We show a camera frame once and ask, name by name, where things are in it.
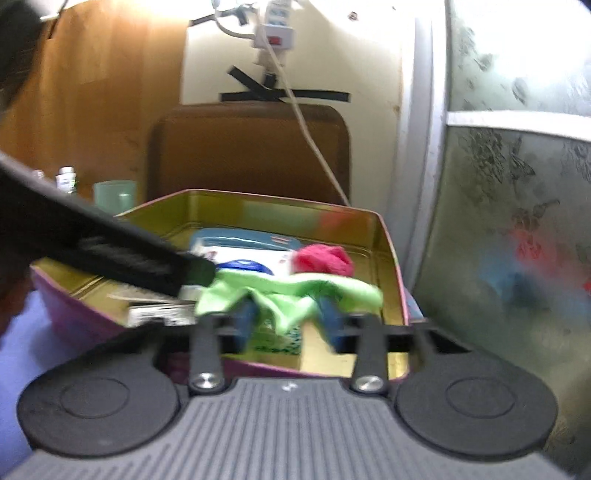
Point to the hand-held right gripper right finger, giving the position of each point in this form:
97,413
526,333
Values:
330,323

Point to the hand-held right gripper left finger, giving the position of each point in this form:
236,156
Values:
244,321

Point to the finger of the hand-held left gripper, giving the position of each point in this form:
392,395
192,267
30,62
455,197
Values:
199,272

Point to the green patterned tissue pack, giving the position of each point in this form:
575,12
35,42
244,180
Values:
281,344

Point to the green cloth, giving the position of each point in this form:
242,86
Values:
277,290

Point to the white box with barcode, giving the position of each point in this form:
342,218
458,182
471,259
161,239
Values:
152,311

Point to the pink cloth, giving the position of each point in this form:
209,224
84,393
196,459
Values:
323,261

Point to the white packet with blue print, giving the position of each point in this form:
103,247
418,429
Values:
268,258

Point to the pink biscuit tin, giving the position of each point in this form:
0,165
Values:
369,240

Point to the mint green cup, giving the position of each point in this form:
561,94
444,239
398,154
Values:
115,198

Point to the white bottle with black print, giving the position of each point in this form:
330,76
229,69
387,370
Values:
67,181

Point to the brown chair back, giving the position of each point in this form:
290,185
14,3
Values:
249,147

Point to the wooden board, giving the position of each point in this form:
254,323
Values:
92,92

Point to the black tape cross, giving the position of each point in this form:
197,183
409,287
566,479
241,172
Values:
277,94

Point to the dark blurred object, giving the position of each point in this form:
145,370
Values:
18,41

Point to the white power plug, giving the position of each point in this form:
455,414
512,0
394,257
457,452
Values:
267,62

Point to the frosted glass window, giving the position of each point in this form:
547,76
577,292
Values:
508,184

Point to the white power strip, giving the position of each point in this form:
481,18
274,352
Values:
277,27

